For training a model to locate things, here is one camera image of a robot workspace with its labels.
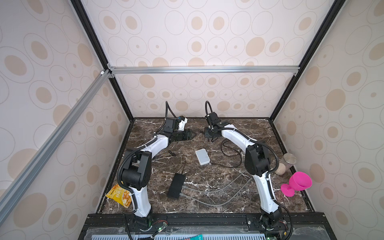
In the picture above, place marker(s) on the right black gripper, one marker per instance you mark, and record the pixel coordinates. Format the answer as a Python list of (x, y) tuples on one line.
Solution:
[(206, 132)]

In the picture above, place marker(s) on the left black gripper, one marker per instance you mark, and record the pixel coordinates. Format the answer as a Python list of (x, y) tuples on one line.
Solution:
[(187, 136)]

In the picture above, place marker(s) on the white network switch box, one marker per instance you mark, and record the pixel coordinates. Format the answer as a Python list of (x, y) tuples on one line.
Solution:
[(203, 157)]

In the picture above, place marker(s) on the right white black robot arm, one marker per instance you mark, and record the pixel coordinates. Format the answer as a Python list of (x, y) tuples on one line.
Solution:
[(260, 162)]

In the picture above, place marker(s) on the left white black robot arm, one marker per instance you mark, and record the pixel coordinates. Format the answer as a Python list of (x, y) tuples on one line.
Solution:
[(135, 171)]

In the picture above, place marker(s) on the yellow snack bag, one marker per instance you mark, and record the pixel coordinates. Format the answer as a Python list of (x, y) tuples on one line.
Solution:
[(120, 196)]

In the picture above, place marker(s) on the pink funnel cup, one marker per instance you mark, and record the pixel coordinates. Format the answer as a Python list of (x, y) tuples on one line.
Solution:
[(299, 181)]

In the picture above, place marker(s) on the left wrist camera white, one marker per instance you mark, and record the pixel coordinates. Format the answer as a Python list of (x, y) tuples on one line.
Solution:
[(182, 121)]

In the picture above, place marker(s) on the horizontal aluminium rail back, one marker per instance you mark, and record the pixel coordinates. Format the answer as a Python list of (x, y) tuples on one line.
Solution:
[(202, 70)]

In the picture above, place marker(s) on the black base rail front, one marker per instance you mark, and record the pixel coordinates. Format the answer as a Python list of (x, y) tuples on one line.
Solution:
[(296, 226)]

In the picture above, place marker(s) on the diagonal aluminium rail left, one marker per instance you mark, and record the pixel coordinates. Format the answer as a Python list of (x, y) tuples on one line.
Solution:
[(33, 167)]

